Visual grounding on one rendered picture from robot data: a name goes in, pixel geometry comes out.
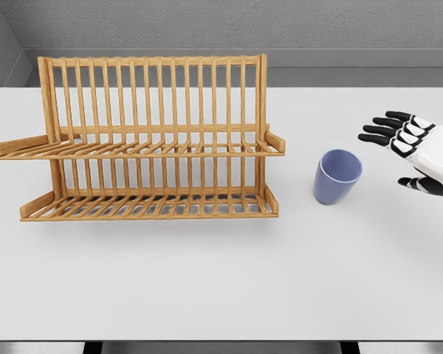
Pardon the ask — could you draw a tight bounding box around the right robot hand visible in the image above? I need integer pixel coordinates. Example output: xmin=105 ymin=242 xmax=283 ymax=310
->
xmin=357 ymin=110 xmax=443 ymax=198

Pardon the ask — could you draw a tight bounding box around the blue plastic cup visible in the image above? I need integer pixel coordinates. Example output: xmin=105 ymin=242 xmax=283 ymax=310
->
xmin=313 ymin=148 xmax=363 ymax=206

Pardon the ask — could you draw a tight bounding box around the wooden two-tier dish rack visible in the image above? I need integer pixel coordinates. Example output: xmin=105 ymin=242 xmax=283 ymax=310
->
xmin=0 ymin=54 xmax=286 ymax=222

